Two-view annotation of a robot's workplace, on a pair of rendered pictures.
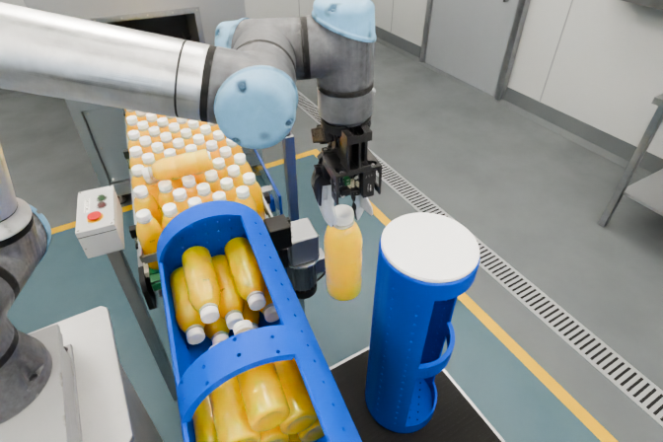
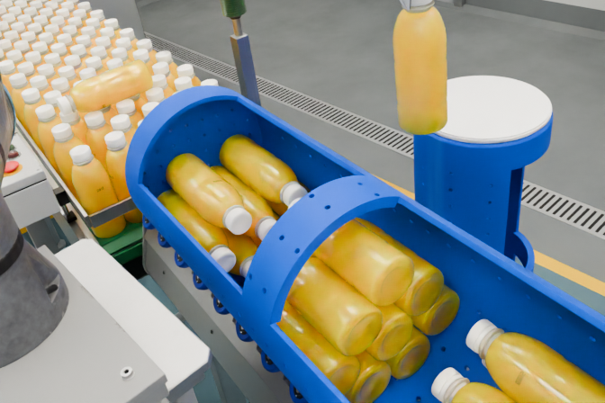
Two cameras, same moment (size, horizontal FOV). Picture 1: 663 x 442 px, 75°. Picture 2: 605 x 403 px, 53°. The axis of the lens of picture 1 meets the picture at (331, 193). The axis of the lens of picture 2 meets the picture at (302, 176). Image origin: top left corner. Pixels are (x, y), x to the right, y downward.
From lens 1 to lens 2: 38 cm
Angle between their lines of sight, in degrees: 7
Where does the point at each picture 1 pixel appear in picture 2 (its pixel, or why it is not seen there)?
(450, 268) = (521, 121)
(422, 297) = (495, 168)
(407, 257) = (461, 124)
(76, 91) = not seen: outside the picture
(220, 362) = (305, 222)
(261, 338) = (347, 187)
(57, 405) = (99, 316)
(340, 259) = (426, 58)
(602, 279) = not seen: outside the picture
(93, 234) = (15, 190)
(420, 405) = not seen: hidden behind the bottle
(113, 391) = (155, 314)
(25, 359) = (37, 260)
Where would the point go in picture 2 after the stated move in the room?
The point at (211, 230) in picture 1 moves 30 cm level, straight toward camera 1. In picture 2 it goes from (194, 135) to (282, 211)
